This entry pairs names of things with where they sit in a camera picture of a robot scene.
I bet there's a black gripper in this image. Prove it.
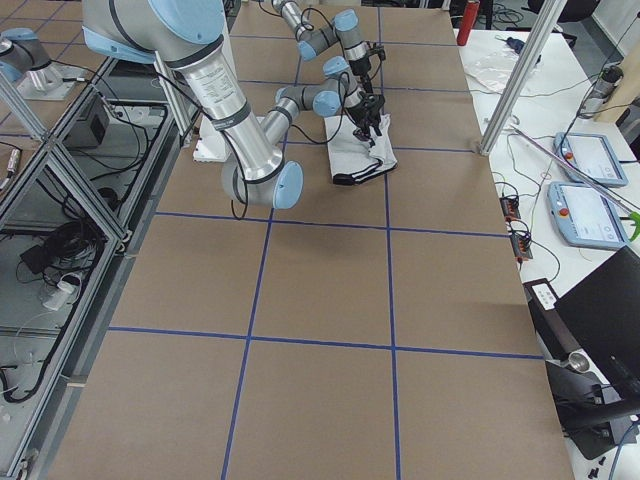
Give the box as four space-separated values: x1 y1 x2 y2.
348 42 386 94
347 92 385 146

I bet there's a grey cartoon print t-shirt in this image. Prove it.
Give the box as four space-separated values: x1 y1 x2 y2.
324 114 397 186

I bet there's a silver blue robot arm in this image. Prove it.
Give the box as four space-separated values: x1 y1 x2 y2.
270 0 386 94
82 1 386 209

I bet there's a clear plastic sheet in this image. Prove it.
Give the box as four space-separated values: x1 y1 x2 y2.
464 49 519 93

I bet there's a red cylinder bottle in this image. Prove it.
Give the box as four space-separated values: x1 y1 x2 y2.
456 0 480 46

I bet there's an upper orange usb hub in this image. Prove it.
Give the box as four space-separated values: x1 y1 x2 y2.
499 195 521 222

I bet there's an orange usb hub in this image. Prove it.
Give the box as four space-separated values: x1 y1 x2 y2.
499 195 521 222
510 231 533 264

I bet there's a lower orange usb hub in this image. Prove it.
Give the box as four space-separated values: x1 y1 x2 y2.
510 231 533 264

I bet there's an upper blue teach pendant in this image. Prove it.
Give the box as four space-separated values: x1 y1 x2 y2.
554 132 628 188

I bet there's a blue teach pendant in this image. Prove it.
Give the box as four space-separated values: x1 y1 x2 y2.
547 182 629 251
554 132 628 188

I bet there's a lower blue teach pendant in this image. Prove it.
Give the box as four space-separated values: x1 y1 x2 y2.
547 182 629 251

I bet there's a grey drink bottle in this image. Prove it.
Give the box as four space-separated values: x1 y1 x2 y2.
581 65 624 119

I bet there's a dark box with label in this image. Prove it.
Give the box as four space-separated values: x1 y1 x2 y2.
523 278 591 374

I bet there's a black power adapter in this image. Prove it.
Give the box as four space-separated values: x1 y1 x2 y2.
20 245 52 274

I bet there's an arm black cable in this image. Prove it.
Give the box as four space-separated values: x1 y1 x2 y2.
227 139 251 220

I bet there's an aluminium frame post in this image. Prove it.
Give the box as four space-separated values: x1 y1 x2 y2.
478 0 567 156

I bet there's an aluminium frame rack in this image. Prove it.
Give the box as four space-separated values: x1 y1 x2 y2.
1 60 194 479

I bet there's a black camera stand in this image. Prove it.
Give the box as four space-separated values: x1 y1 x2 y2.
545 362 639 460

